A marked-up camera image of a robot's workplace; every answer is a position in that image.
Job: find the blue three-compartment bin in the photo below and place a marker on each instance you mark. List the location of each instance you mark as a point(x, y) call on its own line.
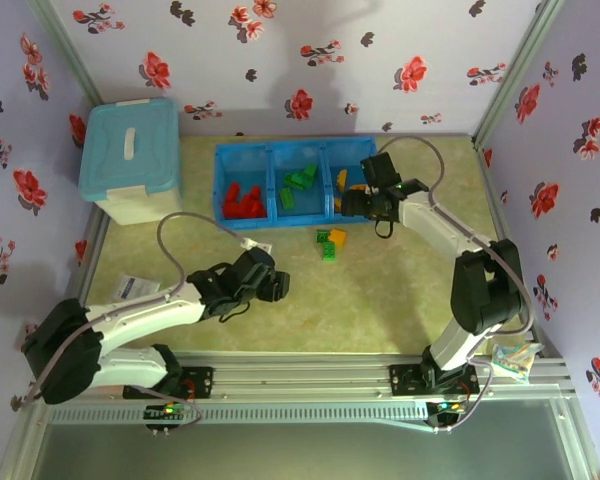
point(300, 221)

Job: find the clear bag of colourful items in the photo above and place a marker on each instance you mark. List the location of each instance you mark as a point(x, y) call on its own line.
point(515, 362)

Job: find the green sloped lego brick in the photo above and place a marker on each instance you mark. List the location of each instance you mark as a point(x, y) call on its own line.
point(308, 175)

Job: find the aluminium cross rail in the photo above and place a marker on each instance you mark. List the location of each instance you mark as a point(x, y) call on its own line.
point(305, 375)

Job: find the large red lego plate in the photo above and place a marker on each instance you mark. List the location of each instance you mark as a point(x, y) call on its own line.
point(254, 196)

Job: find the long green lego brick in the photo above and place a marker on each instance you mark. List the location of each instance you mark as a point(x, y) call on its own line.
point(330, 251)
point(287, 199)

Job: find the small square green lego brick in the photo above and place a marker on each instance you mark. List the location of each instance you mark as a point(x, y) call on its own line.
point(323, 235)

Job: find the controller board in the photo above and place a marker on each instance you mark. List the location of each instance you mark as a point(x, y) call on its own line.
point(167, 411)
point(447, 410)

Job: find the storage box with blue lid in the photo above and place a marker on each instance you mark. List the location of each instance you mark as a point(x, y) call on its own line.
point(130, 145)

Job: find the orange rounded lego brick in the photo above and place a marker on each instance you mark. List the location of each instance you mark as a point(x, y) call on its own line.
point(337, 205)

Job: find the long yellow lego brick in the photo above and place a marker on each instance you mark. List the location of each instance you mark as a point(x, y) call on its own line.
point(357, 188)

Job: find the right controller board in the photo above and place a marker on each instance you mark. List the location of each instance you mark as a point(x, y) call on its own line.
point(447, 410)

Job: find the left controller board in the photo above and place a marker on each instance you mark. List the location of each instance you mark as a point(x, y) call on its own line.
point(167, 411)

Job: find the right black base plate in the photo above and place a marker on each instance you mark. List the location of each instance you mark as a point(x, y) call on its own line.
point(405, 380)

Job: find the small red lego brick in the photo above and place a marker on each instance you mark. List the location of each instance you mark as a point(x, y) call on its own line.
point(258, 211)
point(237, 211)

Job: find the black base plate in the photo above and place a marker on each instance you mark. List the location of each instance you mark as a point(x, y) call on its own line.
point(405, 380)
point(200, 382)

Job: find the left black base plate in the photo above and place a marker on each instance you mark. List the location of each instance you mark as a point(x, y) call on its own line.
point(200, 382)

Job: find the white paper card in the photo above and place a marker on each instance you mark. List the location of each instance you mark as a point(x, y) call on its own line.
point(135, 286)

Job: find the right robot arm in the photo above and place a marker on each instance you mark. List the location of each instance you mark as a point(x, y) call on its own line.
point(485, 290)

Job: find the aluminium corner post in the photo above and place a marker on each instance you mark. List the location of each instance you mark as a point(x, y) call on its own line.
point(515, 70)
point(65, 45)

